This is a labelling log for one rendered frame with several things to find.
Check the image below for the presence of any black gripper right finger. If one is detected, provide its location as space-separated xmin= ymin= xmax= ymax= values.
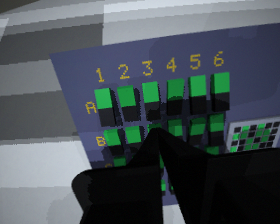
xmin=156 ymin=127 xmax=280 ymax=224

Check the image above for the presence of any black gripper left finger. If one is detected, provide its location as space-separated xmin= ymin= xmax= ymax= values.
xmin=71 ymin=128 xmax=164 ymax=224

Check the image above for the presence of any blue-grey switch panel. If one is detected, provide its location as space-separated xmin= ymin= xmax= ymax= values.
xmin=49 ymin=23 xmax=280 ymax=169

